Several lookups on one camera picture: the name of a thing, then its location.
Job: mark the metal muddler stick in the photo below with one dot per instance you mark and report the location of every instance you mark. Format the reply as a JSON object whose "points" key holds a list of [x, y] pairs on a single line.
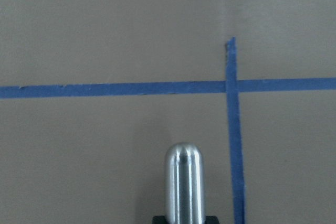
{"points": [[184, 184]]}

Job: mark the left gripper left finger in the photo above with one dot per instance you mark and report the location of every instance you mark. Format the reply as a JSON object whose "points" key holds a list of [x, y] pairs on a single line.
{"points": [[158, 220]]}

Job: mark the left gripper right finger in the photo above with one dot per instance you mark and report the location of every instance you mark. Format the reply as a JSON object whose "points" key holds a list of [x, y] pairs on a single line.
{"points": [[212, 220]]}

